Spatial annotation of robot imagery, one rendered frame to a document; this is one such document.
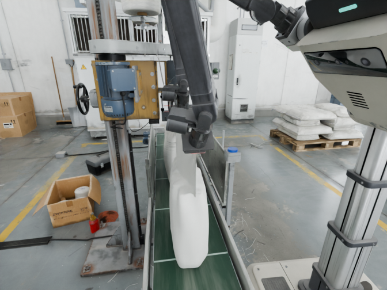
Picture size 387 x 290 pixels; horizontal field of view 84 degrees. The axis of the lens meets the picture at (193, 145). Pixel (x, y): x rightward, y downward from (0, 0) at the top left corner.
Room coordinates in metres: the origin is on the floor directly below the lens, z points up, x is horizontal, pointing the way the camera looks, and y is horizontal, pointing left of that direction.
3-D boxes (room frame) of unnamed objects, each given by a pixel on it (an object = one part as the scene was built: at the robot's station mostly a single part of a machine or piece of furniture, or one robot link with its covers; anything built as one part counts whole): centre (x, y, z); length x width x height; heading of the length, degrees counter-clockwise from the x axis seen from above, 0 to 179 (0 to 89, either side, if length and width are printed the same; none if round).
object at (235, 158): (1.18, -0.23, 0.81); 0.08 x 0.08 x 0.06; 9
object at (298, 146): (3.66, -2.14, 0.07); 1.20 x 0.82 x 0.14; 101
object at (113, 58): (1.05, 0.37, 1.35); 0.12 x 0.12 x 0.04
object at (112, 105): (1.05, 0.37, 1.21); 0.15 x 0.15 x 0.25
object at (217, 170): (1.87, -0.15, 0.54); 1.05 x 0.02 x 0.41; 9
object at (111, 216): (1.59, 0.79, 0.02); 0.22 x 0.18 x 0.04; 9
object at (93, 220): (1.43, 0.83, 0.12); 0.15 x 0.08 x 0.23; 9
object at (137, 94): (1.14, 0.30, 1.23); 0.28 x 0.07 x 0.16; 9
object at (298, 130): (3.41, -1.88, 0.32); 0.66 x 0.43 x 0.15; 101
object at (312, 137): (3.58, -1.80, 0.20); 0.66 x 0.44 x 0.12; 9
